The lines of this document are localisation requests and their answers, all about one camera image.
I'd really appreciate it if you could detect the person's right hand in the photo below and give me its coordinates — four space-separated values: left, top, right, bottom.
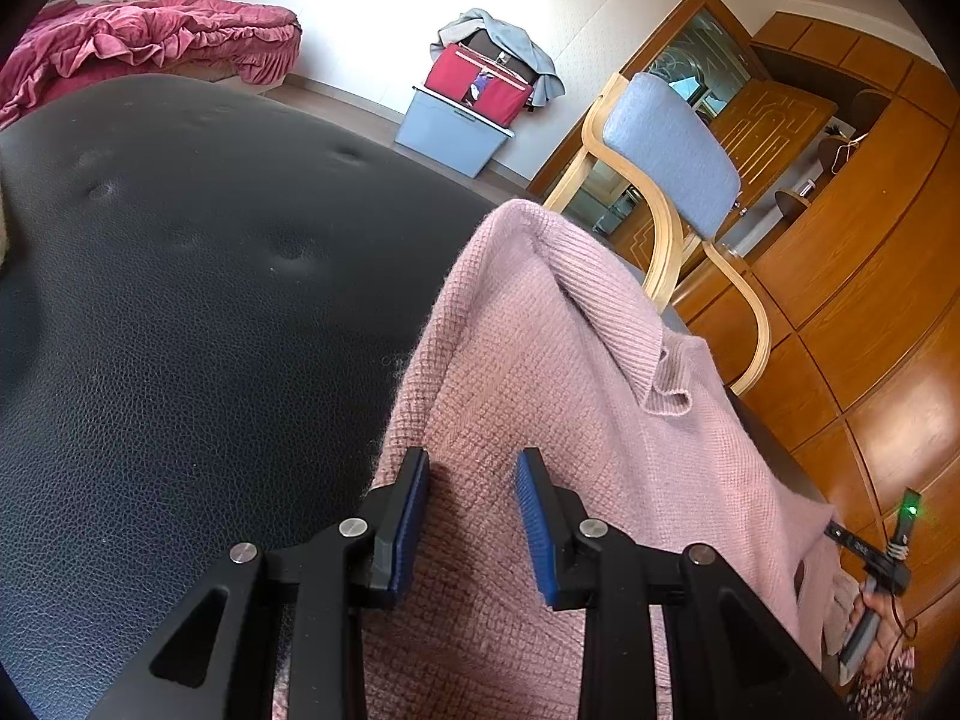
846 586 914 680

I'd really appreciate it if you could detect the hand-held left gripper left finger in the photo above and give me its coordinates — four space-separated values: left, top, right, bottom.
86 448 432 720

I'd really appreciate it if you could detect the wooden wardrobe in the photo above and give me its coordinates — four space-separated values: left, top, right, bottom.
667 11 960 683

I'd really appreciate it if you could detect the wooden armchair with grey cushions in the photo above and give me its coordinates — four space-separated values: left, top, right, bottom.
541 71 772 397

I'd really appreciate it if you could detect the red fabric storage box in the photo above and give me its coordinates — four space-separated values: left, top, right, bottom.
424 43 535 128

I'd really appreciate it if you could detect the person's right forearm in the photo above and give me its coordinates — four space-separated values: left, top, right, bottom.
846 649 917 720

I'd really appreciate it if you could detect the pink knitted sweater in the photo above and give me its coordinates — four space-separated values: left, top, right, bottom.
270 199 845 720

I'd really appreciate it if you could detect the dark brown bag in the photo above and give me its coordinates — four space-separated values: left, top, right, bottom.
459 30 537 83

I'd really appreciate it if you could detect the grey cloth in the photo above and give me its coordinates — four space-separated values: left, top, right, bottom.
429 7 565 107

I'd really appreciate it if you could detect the grey plastic storage box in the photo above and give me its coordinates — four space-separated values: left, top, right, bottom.
394 84 517 181

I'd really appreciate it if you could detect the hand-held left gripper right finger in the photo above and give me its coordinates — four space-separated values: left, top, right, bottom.
516 448 852 720

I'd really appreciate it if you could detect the wooden framed glass door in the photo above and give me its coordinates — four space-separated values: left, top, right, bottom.
525 0 773 241

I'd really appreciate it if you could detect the red quilted bedspread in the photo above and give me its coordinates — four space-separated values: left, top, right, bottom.
0 0 303 128

